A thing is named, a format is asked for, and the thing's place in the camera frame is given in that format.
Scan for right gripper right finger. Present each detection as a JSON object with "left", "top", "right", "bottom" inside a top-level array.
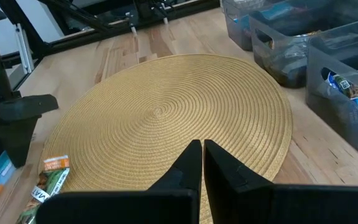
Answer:
[{"left": 203, "top": 139, "right": 358, "bottom": 224}]

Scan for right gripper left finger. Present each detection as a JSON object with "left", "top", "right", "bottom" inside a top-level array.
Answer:
[{"left": 35, "top": 139, "right": 203, "bottom": 224}]

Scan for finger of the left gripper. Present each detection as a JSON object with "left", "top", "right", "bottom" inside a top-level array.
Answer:
[{"left": 0, "top": 114, "right": 42, "bottom": 168}]

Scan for round woven yellow placemat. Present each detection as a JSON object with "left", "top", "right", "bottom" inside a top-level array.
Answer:
[{"left": 38, "top": 54, "right": 293, "bottom": 224}]

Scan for grey translucent plastic bin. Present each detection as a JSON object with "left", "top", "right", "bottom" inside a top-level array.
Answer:
[
  {"left": 305, "top": 15, "right": 358, "bottom": 161},
  {"left": 221, "top": 0, "right": 295, "bottom": 52},
  {"left": 249, "top": 0, "right": 358, "bottom": 89}
]

